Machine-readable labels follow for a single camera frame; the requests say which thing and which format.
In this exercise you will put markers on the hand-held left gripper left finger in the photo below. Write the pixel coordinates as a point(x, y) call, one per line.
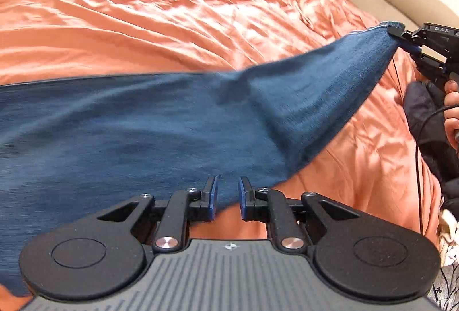
point(213, 198)

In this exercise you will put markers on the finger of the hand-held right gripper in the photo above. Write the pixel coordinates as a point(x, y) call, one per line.
point(412, 48)
point(396, 31)

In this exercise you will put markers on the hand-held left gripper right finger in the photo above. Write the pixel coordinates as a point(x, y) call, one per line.
point(242, 198)

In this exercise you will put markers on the blue denim pants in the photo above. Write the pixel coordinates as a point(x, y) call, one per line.
point(107, 135)

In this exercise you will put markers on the person's right hand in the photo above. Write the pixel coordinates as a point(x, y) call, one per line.
point(452, 95)

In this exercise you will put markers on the person's dark clothing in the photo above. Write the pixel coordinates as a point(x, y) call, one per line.
point(430, 138)

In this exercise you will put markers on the orange bed sheet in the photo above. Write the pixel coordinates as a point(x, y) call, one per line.
point(143, 27)

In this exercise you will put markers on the floral patterned cloth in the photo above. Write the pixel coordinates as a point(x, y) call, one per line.
point(448, 253)

